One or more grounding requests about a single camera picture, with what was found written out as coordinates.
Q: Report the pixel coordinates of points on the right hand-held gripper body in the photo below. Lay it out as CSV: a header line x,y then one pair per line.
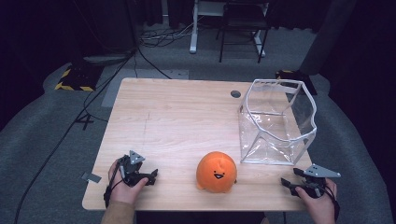
x,y
315,178

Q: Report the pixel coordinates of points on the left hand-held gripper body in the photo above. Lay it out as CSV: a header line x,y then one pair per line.
x,y
132,166

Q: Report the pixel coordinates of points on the person's left hand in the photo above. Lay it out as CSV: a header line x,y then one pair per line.
x,y
124,191

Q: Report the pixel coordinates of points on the person's right hand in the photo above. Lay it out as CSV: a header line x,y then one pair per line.
x,y
320,207

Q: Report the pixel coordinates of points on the clear plastic bag white trim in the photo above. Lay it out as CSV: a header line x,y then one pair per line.
x,y
277,146

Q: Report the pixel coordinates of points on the grey tape piece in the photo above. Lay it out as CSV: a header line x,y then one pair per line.
x,y
91,177

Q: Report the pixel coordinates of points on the orange smiling plush toy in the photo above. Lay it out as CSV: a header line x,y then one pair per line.
x,y
216,171

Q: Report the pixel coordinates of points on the black cross tape mark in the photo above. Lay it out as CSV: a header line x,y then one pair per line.
x,y
84,120

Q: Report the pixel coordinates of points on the black yellow striped stand base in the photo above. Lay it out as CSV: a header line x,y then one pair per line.
x,y
295,76
79,79

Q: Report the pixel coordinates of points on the black chair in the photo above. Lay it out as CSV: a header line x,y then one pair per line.
x,y
244,18

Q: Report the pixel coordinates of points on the white desk frame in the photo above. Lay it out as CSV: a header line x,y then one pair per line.
x,y
194,37

